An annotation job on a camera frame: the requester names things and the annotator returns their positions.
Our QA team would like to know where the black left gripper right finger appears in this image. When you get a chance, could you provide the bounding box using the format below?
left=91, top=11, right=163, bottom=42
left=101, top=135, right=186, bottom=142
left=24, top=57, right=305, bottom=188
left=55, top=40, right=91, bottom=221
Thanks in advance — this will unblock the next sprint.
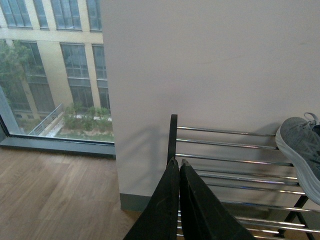
left=180, top=159, right=255, bottom=240

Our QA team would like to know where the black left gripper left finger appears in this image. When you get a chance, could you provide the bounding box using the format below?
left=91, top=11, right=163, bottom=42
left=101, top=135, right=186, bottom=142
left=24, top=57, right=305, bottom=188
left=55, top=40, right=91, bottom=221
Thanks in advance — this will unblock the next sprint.
left=124, top=158, right=180, bottom=240

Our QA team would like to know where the grey knit sneaker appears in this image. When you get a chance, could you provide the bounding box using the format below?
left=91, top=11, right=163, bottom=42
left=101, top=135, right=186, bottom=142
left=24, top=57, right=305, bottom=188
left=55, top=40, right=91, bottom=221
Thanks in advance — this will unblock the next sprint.
left=275, top=112, right=320, bottom=205

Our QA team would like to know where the black metal shoe rack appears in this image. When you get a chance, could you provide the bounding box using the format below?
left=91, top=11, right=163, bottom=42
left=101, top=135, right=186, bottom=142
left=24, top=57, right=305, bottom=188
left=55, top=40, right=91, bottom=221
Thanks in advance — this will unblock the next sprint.
left=167, top=114, right=320, bottom=240

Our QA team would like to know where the dark window frame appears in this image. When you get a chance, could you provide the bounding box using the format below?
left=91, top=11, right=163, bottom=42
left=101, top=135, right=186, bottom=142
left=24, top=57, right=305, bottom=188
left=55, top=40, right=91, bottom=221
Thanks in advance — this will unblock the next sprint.
left=0, top=90, right=116, bottom=159

